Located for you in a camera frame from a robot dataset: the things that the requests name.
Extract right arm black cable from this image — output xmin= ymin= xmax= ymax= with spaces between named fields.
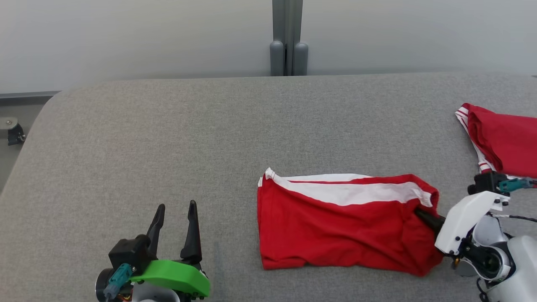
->
xmin=489 ymin=213 xmax=537 ymax=224

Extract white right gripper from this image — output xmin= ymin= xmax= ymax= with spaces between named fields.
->
xmin=414 ymin=191 xmax=510 ymax=255

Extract grey partition post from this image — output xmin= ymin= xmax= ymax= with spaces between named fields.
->
xmin=270 ymin=0 xmax=309 ymax=77

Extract red shorts with white stripe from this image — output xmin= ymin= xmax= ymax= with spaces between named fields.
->
xmin=257 ymin=168 xmax=444 ymax=277

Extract red numbered basketball jersey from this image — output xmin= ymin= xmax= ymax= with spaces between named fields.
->
xmin=455 ymin=103 xmax=537 ymax=179

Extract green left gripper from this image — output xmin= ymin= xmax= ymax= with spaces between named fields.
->
xmin=129 ymin=200 xmax=211 ymax=299

